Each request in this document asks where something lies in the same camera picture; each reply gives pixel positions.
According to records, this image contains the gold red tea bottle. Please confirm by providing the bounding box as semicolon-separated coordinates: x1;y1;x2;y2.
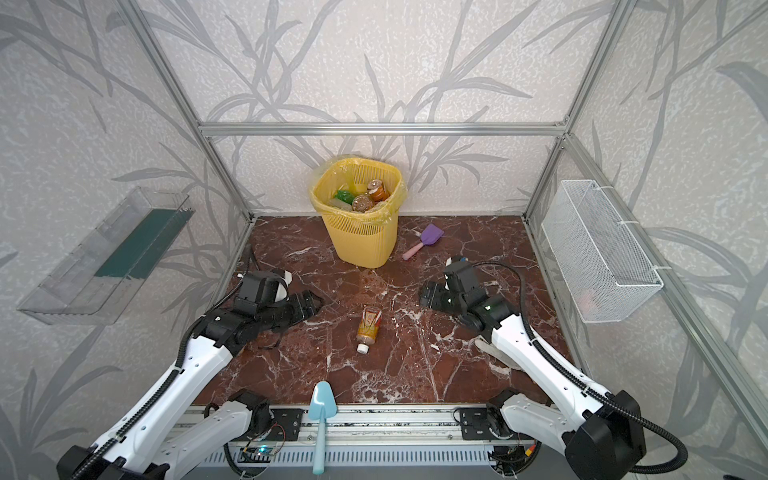
356;306;382;354

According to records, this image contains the brown Nescafe bottle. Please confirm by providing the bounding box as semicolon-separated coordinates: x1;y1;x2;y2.
367;179;390;203

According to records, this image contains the small green Sprite bottle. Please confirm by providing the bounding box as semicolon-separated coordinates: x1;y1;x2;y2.
334;189;356;205

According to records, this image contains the clear bottle green label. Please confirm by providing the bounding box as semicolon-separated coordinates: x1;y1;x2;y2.
328;198;352;212

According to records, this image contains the brown coffee bottle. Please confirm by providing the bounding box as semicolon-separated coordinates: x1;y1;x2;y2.
351;194;377;213

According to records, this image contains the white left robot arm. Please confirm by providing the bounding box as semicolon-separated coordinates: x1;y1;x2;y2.
56;269;325;479

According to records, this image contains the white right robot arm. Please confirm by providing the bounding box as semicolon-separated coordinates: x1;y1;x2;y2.
419;257;646;479

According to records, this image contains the yellow ribbed plastic bin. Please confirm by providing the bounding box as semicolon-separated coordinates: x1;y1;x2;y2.
311;158;404;271

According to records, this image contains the yellow bin liner bag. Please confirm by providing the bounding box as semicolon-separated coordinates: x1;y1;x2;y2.
309;157;407;235

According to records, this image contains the white work glove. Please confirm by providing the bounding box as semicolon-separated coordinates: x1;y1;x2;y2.
474;336;522;371

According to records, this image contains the purple toy shovel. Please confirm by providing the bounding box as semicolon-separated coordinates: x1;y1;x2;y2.
402;224;444;261

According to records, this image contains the light blue toy shovel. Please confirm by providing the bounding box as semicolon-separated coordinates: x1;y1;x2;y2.
308;381;338;476

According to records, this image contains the green circuit board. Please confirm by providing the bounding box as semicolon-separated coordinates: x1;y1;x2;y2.
240;444;283;463

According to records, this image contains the white wire wall basket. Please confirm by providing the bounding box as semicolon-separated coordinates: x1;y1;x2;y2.
542;180;664;324

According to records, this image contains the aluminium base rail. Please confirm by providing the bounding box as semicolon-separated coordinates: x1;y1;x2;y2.
128;403;643;466

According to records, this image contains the clear acrylic wall shelf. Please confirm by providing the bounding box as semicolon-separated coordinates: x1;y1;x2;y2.
18;187;195;326

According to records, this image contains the horizontal aluminium frame bar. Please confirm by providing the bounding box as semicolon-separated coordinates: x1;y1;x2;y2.
199;122;565;137

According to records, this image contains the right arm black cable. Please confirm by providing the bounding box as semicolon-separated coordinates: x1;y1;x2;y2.
470;260;690;475

